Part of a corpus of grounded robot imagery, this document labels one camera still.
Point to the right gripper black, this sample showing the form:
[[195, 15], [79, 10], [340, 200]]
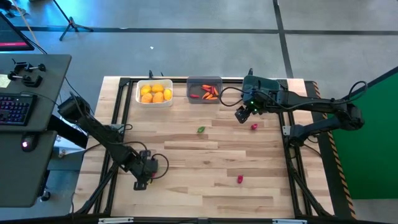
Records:
[[261, 101]]

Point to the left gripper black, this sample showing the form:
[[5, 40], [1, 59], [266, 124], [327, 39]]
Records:
[[144, 168]]

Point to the orange toy carrot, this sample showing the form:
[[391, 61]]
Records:
[[209, 96], [216, 91], [213, 98], [205, 95], [206, 86]]

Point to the green toy bell pepper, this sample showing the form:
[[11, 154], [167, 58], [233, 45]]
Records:
[[201, 129]]

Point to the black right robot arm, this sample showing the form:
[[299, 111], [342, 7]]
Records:
[[311, 101]]

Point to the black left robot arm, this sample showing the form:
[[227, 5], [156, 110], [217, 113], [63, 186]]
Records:
[[99, 133]]

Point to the dark teal plastic basket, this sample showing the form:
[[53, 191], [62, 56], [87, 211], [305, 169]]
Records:
[[258, 81]]

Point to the small black table clamp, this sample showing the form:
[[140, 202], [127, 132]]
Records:
[[150, 74], [250, 72]]

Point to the white plastic basket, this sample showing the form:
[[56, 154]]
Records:
[[154, 105]]

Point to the grey translucent plastic basket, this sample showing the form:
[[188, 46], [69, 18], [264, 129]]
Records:
[[194, 87]]

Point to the white paper sheet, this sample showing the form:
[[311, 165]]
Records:
[[66, 143]]

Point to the black desk caster wheel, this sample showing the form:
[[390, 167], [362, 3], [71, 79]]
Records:
[[45, 195]]

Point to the green screen panel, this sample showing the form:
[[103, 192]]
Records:
[[367, 149]]

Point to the black computer mouse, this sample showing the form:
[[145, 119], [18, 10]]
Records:
[[31, 141]]

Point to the dark grey desk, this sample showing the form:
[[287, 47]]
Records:
[[53, 81]]

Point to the black C-clamp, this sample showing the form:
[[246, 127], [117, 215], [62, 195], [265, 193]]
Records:
[[32, 82], [20, 66]]

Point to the black backlit keyboard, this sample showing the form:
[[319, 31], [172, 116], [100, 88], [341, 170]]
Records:
[[15, 109]]

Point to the black tripod stand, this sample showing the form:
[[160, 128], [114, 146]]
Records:
[[72, 24]]

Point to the pale sticky note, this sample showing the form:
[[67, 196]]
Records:
[[3, 81]]

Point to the black computer monitor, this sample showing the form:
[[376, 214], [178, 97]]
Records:
[[11, 34]]

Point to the silver metal bracket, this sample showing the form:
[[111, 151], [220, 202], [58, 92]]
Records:
[[289, 221], [115, 220]]

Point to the black aluminium table frame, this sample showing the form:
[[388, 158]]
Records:
[[124, 82]]

